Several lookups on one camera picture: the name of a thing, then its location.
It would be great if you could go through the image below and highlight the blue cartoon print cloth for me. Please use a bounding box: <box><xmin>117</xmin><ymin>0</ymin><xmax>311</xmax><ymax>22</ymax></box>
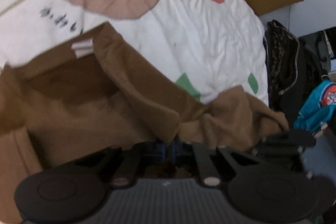
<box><xmin>293</xmin><ymin>81</ymin><xmax>336</xmax><ymax>139</ymax></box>

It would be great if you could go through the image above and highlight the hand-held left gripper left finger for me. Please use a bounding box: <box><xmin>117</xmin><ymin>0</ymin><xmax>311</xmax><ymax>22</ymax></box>
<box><xmin>76</xmin><ymin>141</ymin><xmax>168</xmax><ymax>189</ymax></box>

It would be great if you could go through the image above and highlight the black cloth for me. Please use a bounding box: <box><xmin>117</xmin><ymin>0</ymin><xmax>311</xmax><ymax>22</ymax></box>
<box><xmin>278</xmin><ymin>38</ymin><xmax>331</xmax><ymax>125</ymax></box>

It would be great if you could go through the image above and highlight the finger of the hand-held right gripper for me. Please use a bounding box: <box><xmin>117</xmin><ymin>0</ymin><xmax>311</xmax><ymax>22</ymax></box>
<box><xmin>251</xmin><ymin>146</ymin><xmax>306</xmax><ymax>161</ymax></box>
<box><xmin>262</xmin><ymin>130</ymin><xmax>317</xmax><ymax>148</ymax></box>

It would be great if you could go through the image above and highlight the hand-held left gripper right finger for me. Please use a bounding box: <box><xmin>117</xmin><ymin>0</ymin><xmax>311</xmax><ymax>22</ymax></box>
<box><xmin>171</xmin><ymin>141</ymin><xmax>260</xmax><ymax>188</ymax></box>

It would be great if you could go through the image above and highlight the brown printed t-shirt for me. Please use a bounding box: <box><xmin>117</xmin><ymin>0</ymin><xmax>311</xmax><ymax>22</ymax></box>
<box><xmin>0</xmin><ymin>22</ymin><xmax>289</xmax><ymax>224</ymax></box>

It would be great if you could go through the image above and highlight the cream bear printed blanket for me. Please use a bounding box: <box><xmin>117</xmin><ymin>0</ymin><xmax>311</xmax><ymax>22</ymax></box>
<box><xmin>0</xmin><ymin>0</ymin><xmax>271</xmax><ymax>109</ymax></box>

